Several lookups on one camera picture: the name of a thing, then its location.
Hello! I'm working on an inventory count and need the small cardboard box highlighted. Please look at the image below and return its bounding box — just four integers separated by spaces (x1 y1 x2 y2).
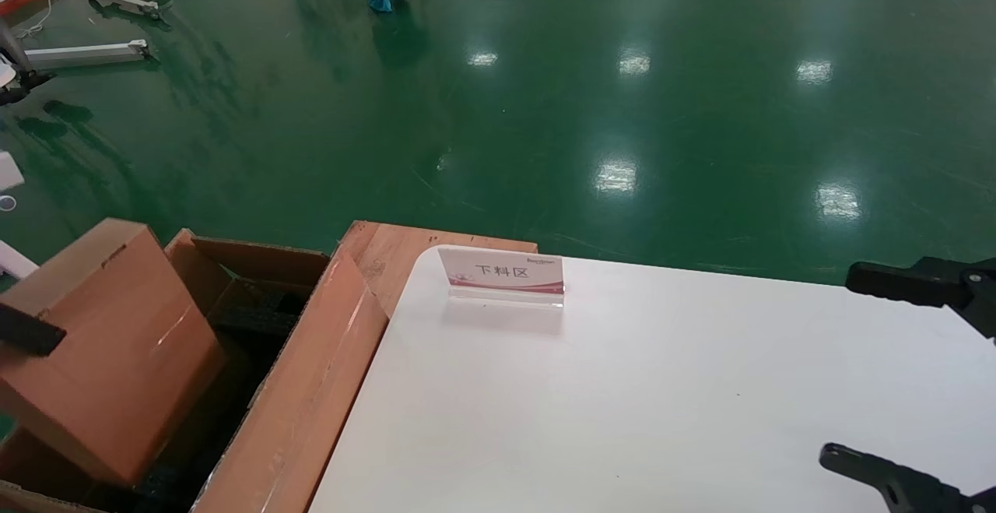
0 219 228 487

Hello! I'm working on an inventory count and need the large open cardboard box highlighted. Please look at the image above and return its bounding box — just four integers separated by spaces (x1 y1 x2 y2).
0 229 390 513

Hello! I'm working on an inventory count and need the black foam block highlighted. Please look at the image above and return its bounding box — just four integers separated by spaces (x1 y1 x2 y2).
136 451 215 511
209 279 312 339

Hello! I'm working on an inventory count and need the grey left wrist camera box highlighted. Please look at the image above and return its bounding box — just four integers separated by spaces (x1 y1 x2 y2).
0 151 26 191

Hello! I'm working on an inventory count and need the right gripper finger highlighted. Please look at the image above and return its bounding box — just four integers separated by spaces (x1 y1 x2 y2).
817 441 996 513
844 256 996 340

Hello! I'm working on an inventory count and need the acrylic table sign red print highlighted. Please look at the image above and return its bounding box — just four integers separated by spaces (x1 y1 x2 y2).
437 246 566 309

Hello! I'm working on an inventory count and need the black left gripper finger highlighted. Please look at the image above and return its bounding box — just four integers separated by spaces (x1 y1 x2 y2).
0 303 68 357

